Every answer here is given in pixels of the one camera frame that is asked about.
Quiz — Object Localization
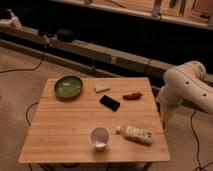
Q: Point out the black floor cable left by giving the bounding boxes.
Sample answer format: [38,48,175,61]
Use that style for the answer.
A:
[0,49,46,75]

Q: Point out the wooden table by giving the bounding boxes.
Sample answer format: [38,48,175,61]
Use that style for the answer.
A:
[19,77,170,163]

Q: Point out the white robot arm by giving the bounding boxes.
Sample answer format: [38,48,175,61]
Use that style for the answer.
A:
[156,61,213,124]

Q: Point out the dark object on ledge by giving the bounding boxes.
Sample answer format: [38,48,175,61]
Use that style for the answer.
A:
[57,29,75,42]

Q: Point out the red chili pepper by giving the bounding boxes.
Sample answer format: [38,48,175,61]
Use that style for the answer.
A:
[123,92,142,100]

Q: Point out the green ceramic bowl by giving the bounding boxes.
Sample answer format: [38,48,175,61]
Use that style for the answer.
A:
[54,76,83,99]

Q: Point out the clear plastic bottle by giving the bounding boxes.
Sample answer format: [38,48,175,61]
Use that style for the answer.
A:
[116,126,155,145]

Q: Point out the black smartphone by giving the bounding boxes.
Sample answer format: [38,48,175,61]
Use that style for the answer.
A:
[100,95,120,111]

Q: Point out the black cable right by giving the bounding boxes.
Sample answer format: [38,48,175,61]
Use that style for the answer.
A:
[189,108,213,171]

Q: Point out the beige sponge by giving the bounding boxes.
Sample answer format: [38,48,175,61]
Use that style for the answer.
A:
[94,83,110,93]

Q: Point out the white paper cup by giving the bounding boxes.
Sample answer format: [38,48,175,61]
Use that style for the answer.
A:
[90,127,110,152]

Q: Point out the white object far left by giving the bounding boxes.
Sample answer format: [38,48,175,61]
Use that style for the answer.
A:
[0,9,22,29]

